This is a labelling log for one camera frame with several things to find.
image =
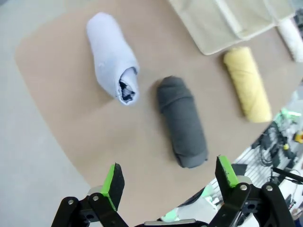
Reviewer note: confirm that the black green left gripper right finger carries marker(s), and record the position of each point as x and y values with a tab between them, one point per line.
227	177

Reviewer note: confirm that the periwinkle blue towel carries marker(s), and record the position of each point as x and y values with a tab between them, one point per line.
106	47

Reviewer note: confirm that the beige fabric storage basket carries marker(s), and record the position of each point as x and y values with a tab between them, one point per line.
213	23

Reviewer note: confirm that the yellow rolled towel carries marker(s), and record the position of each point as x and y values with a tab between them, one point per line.
246	82

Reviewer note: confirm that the white towel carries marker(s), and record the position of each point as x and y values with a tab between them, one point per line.
290	37

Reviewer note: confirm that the silver aluminium frame rail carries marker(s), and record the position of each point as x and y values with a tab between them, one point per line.
251	160

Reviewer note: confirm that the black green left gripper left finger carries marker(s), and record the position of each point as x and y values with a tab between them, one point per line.
111	186

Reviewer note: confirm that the dark grey rolled towel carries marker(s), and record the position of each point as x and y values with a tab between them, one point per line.
182	123

